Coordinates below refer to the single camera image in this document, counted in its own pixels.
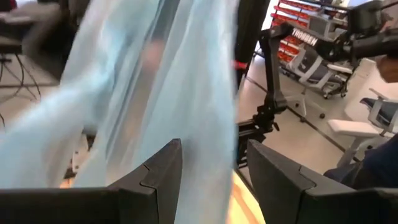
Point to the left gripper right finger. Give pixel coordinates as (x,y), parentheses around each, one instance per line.
(326,205)

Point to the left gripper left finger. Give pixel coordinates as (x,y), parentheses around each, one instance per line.
(93,208)

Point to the light blue trash bag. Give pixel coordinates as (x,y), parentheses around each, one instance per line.
(186,93)

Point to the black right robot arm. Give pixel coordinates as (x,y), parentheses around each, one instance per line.
(273,77)

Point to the person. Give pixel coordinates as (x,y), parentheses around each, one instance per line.
(379,161)

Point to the white office chair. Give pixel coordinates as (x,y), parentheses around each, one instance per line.
(351,128)
(311,67)

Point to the red bin shelving rack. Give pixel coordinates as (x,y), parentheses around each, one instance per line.
(287,57)

